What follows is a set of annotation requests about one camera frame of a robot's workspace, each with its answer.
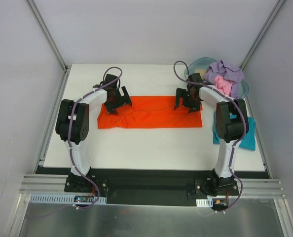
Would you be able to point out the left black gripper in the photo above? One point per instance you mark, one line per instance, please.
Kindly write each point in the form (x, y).
(119, 101)

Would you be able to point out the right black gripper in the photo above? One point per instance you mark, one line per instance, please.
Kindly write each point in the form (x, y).
(189, 101)

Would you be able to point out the orange t shirt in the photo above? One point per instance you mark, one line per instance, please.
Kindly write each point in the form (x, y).
(148, 112)

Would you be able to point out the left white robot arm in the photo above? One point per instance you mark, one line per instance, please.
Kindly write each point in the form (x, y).
(73, 118)

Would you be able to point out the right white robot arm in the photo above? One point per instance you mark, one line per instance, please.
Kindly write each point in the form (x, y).
(231, 125)

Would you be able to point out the beige t shirt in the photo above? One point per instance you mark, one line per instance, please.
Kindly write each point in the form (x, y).
(202, 72)

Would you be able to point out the pink t shirt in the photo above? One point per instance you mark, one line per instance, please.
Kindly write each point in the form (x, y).
(224, 86)

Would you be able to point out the teal plastic basket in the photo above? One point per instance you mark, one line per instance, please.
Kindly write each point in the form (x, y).
(203, 63)

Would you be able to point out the purple t shirt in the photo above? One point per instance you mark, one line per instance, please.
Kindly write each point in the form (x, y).
(229, 72)

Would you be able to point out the teal folded t shirt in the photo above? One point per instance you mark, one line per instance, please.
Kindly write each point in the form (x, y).
(248, 142)

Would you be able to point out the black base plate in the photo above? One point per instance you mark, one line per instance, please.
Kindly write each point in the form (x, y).
(151, 187)

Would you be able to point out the left aluminium frame post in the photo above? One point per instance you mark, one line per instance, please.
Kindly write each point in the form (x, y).
(45, 31)

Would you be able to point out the aluminium frame post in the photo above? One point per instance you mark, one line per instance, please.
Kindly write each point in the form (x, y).
(45, 31)
(264, 29)

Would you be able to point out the right aluminium frame post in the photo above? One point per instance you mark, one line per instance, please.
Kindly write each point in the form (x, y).
(264, 29)

